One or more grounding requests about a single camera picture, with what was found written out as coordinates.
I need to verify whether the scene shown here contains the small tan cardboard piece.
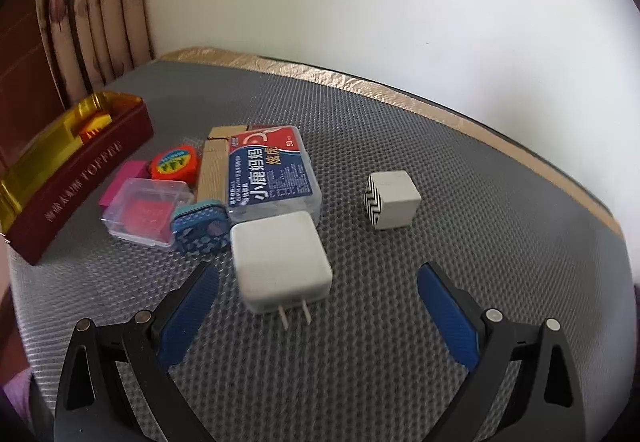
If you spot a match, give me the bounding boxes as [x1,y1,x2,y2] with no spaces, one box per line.
[206,124,248,141]

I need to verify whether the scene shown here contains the clear plastic case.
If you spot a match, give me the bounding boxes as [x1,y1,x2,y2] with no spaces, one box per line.
[100,178,195,250]

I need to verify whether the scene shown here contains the blue patterned small box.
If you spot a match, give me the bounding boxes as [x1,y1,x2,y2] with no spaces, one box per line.
[171,201,230,255]

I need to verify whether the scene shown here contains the beige leaf-print curtain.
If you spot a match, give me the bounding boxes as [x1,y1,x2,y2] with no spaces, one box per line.
[35,0,156,105]

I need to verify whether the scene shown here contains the small pinkish red box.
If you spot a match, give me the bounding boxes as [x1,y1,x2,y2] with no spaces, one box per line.
[100,161,151,209]

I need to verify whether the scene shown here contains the gold lipstick tube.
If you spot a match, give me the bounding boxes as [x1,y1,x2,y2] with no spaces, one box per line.
[196,138,232,204]

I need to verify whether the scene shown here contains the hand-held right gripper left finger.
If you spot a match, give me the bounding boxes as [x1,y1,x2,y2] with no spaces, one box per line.
[52,261,221,442]

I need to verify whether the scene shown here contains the grey cube with zigzag side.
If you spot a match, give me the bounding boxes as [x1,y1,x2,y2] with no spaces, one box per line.
[364,170,422,232]

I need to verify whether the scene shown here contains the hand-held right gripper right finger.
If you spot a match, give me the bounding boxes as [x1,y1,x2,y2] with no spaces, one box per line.
[416,263,588,442]

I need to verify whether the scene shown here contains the white charger plug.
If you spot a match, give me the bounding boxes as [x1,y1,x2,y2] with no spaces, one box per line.
[230,210,334,330]

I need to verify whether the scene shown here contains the orange tape measure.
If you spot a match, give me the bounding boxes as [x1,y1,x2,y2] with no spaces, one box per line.
[150,145,202,185]

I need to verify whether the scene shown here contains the clear floss pick box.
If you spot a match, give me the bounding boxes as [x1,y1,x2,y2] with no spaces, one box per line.
[225,124,323,225]

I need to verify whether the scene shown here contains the dark red tin box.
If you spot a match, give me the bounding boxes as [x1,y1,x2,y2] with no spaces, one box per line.
[0,91,153,267]

